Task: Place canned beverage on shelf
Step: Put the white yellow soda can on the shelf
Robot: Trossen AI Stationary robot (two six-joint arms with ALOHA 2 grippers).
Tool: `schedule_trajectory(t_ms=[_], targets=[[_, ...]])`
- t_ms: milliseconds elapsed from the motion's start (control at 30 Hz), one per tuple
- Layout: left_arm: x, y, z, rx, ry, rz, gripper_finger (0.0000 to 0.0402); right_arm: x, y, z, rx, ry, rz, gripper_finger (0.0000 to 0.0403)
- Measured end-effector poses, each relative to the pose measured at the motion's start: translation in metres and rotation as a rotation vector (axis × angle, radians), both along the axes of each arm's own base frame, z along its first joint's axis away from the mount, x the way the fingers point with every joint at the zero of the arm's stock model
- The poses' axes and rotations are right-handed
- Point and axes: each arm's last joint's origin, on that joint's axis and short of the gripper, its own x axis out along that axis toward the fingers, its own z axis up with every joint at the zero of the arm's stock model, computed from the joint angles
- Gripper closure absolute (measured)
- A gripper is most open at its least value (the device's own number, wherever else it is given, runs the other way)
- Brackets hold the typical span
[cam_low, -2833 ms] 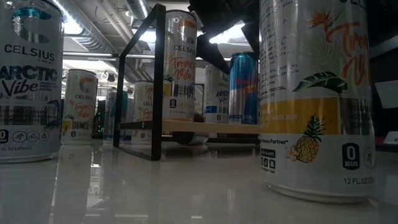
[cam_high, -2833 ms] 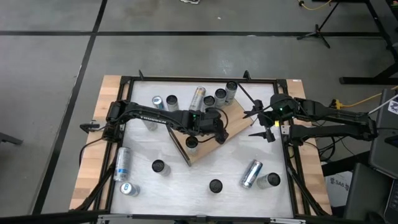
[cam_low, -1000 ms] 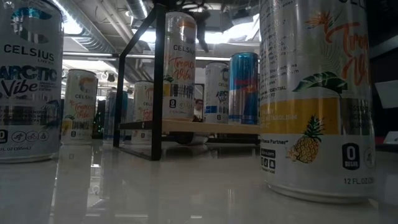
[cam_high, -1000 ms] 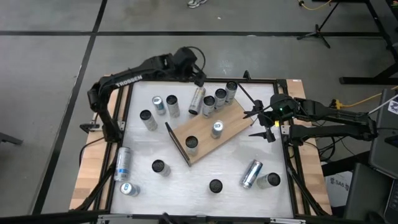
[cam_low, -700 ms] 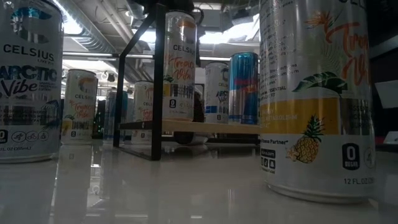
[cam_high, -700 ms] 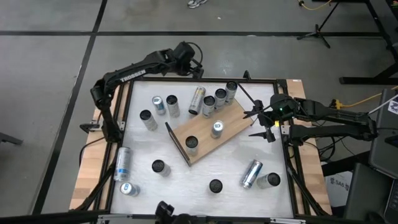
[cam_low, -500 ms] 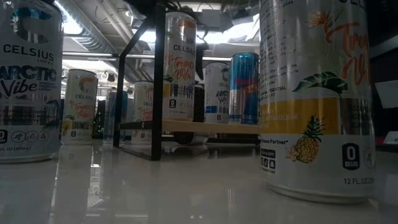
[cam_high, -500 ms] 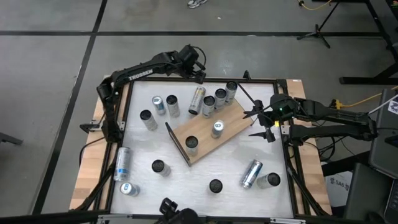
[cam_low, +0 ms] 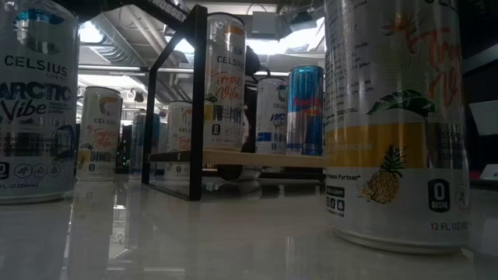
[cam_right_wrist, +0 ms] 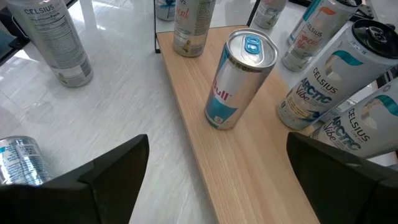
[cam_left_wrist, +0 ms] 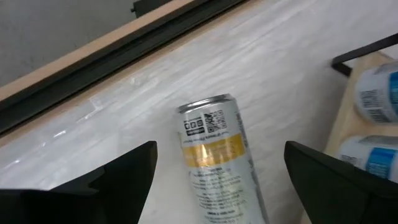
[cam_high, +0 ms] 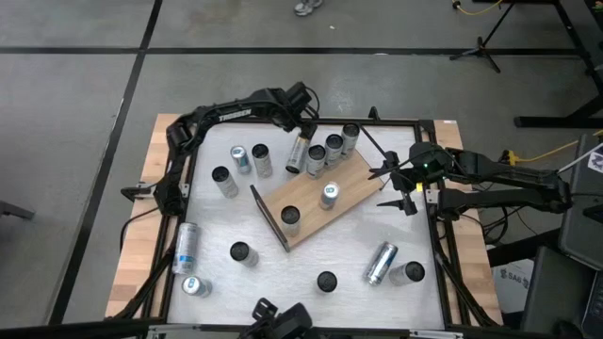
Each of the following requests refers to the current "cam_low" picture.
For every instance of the blue silver Red Bull can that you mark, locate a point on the blue silver Red Bull can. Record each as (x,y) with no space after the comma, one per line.
(305,113)
(136,144)

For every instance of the silver ventilation duct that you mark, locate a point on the silver ventilation duct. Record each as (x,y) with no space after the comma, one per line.
(124,43)

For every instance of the Celsius Arctic Vibe can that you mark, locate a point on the Celsius Arctic Vibe can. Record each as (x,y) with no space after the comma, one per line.
(271,116)
(37,116)

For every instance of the wooden shelf with black frame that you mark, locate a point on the wooden shelf with black frame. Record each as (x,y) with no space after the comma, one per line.
(264,158)

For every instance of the grey ceiling box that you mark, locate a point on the grey ceiling box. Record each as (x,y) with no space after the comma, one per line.
(264,23)

